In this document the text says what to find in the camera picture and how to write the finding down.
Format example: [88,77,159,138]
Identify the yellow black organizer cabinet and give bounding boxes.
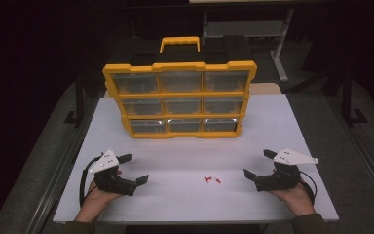
[102,35,258,140]

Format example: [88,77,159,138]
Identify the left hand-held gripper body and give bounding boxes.
[88,148,138,197]

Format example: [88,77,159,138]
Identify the person's right hand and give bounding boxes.
[268,179,317,216]

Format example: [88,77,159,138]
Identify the clear plastic drawer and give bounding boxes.
[129,119,168,134]

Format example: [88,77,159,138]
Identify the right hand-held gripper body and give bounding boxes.
[254,148,319,193]

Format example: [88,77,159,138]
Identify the grey metal desk frame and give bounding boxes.
[203,9,296,83]

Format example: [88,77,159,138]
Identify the black metal stand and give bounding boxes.
[341,64,369,127]
[63,72,87,128]

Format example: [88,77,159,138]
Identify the set of transparent organizer bins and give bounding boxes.
[110,70,251,134]

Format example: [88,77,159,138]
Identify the person's left hand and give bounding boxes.
[78,179,125,215]

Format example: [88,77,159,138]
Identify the black cable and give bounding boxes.
[300,171,318,206]
[79,155,102,208]

